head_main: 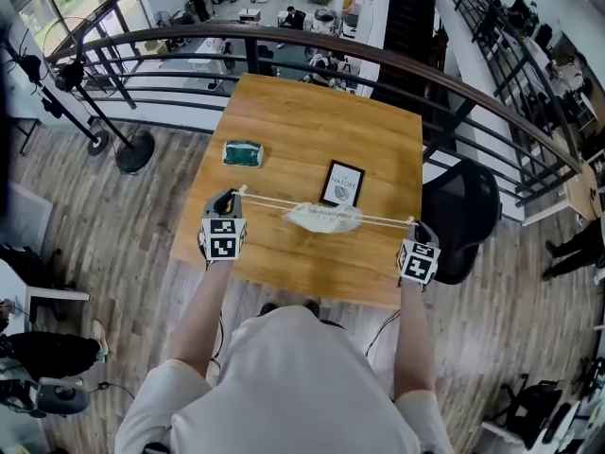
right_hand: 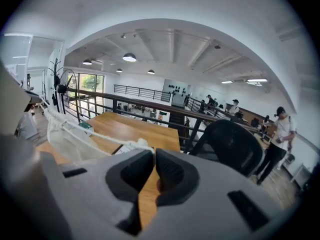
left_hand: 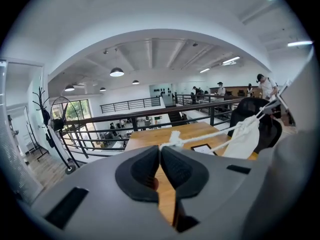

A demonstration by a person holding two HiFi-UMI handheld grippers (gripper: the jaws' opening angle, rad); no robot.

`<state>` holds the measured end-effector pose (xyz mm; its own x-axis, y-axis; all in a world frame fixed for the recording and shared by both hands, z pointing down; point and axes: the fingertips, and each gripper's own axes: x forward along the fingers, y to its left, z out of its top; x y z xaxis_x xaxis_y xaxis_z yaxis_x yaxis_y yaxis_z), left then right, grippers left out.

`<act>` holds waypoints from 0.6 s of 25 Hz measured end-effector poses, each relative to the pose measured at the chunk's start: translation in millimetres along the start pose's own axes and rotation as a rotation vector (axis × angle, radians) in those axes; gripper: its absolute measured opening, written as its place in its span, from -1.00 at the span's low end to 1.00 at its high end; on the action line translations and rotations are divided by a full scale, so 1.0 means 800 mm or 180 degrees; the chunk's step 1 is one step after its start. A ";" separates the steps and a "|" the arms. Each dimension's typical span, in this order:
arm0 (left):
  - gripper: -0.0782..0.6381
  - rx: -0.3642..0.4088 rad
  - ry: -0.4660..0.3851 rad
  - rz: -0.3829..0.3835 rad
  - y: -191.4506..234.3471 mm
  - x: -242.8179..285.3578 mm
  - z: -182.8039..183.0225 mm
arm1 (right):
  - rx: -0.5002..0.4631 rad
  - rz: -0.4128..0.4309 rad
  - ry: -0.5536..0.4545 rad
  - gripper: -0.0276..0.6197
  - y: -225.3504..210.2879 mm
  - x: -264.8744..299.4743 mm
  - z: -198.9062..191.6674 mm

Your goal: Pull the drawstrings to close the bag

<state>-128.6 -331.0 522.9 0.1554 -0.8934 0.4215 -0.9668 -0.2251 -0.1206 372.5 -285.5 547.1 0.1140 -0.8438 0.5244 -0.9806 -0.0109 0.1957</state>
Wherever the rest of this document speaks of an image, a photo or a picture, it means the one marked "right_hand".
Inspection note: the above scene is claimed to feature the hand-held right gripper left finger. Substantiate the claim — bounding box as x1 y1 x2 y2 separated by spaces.
104 148 156 203

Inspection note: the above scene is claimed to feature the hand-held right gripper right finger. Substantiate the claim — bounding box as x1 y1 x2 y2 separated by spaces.
154 147 201 208

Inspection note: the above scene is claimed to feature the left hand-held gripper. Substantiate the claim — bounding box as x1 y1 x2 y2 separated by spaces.
14 88 50 141

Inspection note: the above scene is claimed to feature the white drawstring hair dryer bag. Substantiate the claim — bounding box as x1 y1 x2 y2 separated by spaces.
38 95 156 163

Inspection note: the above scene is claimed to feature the black coat rack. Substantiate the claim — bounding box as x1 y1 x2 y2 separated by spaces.
47 57 64 108

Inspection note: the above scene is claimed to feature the black framed picture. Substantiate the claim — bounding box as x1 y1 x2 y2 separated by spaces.
110 143 134 157

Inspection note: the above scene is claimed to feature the black standing fan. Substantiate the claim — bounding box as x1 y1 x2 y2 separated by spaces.
55 68 78 115

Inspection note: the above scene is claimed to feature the black mesh office chair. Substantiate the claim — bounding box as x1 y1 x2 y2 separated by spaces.
188 119 265 178

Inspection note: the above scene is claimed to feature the large glass window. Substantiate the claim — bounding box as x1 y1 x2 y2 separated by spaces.
66 72 105 117

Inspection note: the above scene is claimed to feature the green tissue packet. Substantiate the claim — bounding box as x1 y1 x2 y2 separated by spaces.
78 122 95 135

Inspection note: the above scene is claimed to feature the black railing with wooden handrail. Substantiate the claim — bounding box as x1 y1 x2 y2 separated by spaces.
63 87 259 153

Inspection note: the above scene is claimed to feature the black metal railing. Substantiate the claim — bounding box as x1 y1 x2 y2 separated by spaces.
113 84 173 103

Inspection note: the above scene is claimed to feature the wall panel with black caps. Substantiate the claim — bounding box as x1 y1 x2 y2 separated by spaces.
163 78 191 108

